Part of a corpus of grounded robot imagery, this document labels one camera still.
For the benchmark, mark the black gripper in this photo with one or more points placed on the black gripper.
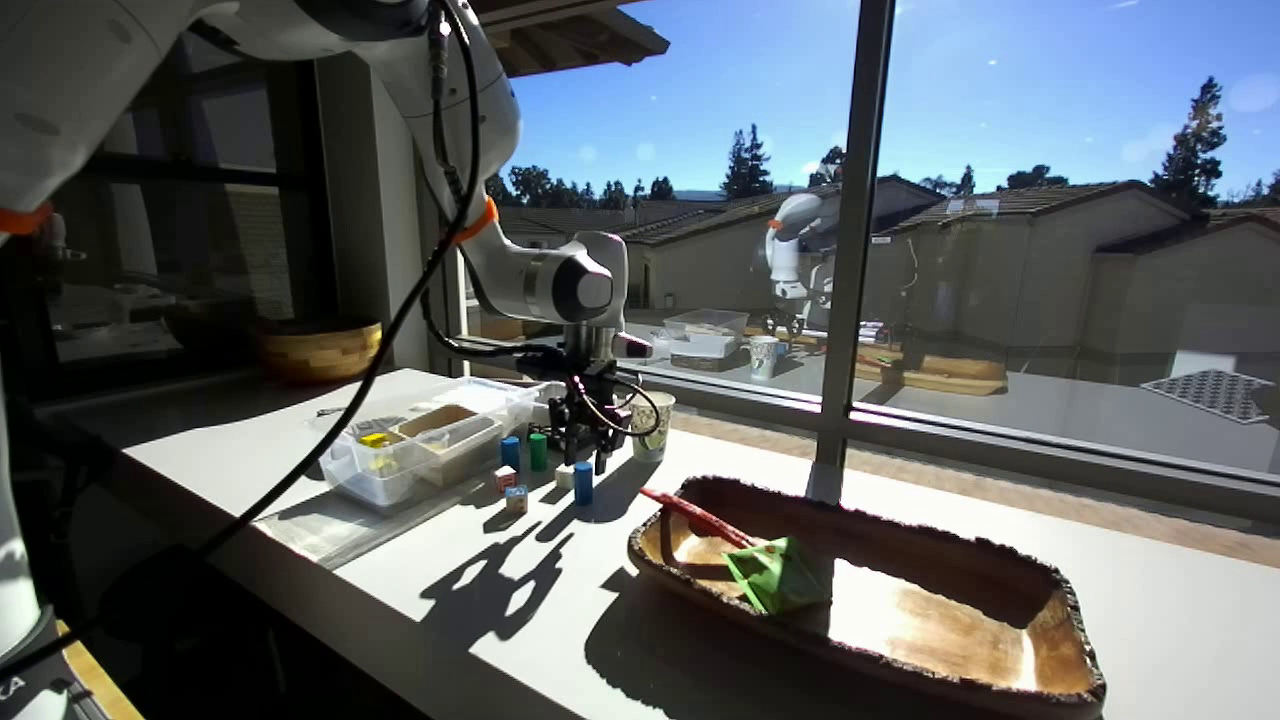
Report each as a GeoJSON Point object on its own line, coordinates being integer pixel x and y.
{"type": "Point", "coordinates": [588, 412]}

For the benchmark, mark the blue cylinder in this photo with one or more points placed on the blue cylinder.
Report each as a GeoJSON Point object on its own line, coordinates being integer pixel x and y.
{"type": "Point", "coordinates": [583, 483]}

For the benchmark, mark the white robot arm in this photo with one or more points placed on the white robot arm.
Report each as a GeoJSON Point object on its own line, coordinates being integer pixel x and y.
{"type": "Point", "coordinates": [69, 72]}

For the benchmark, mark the green cylinder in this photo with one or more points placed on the green cylinder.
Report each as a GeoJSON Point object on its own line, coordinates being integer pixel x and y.
{"type": "Point", "coordinates": [539, 449]}

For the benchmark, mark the paper cup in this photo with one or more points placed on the paper cup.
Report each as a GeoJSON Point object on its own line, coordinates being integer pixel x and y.
{"type": "Point", "coordinates": [653, 419]}

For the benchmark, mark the pink block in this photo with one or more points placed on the pink block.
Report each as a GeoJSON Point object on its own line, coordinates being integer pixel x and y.
{"type": "Point", "coordinates": [504, 478]}

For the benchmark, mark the red snack packet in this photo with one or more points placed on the red snack packet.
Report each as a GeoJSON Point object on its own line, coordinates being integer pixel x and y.
{"type": "Point", "coordinates": [701, 519]}

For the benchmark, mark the clear plastic bin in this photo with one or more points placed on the clear plastic bin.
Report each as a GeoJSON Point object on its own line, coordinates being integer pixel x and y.
{"type": "Point", "coordinates": [430, 444]}

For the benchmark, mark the green packet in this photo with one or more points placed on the green packet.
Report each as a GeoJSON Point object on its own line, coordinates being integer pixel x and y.
{"type": "Point", "coordinates": [779, 578]}

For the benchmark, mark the wooden bowl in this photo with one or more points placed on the wooden bowl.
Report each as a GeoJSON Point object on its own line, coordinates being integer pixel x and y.
{"type": "Point", "coordinates": [316, 355]}

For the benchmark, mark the large wooden tray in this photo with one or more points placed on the large wooden tray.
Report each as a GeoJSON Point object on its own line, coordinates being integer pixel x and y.
{"type": "Point", "coordinates": [920, 611]}

